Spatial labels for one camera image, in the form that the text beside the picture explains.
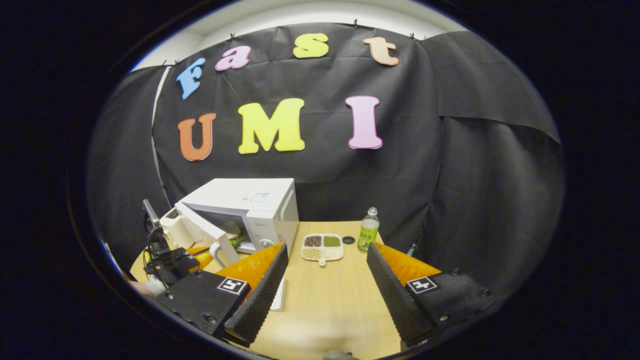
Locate sandwich with lettuce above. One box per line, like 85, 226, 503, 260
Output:
222, 220, 252, 247

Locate green label drink bottle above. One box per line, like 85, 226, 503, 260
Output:
357, 207, 381, 252

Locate white toaster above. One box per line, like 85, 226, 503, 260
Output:
160, 207, 195, 250

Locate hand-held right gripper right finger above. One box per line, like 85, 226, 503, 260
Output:
366, 242, 497, 348

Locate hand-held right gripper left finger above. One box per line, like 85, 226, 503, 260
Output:
155, 243, 289, 348

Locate white microwave oven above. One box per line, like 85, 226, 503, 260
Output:
174, 178, 300, 269

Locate white divided plate with grains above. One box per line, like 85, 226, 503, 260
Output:
301, 233, 345, 267

